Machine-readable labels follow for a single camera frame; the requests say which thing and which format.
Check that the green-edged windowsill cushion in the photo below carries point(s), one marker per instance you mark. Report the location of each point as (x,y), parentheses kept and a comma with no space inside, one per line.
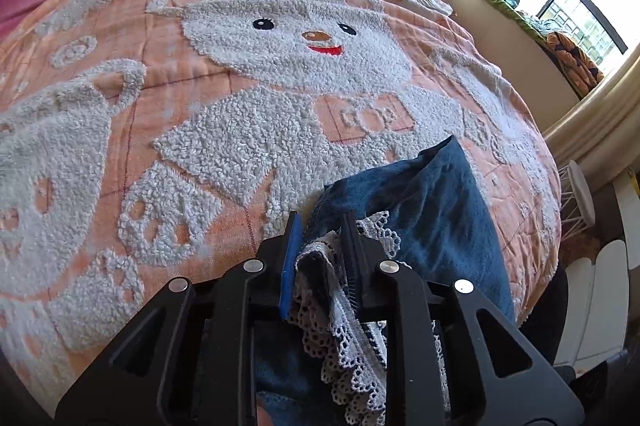
(500,0)

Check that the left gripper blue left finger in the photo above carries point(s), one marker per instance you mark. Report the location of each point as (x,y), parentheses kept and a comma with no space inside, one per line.
(291,245)

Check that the white chair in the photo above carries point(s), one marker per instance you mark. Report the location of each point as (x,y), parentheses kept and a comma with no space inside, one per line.
(597,313)

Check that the blue denim lace-trimmed pants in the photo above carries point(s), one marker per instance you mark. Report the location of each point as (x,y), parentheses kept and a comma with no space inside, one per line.
(323,367)

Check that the orange patterned cushion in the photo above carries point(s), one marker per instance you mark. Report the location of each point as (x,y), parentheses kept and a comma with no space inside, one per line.
(583,74)

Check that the white wire stool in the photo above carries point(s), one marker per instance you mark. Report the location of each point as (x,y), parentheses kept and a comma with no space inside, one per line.
(577,208)

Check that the peach bear-pattern blanket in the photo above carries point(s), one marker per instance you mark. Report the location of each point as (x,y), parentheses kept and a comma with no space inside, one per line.
(141,139)

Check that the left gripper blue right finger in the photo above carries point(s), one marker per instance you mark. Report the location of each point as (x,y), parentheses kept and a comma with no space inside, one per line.
(361,256)

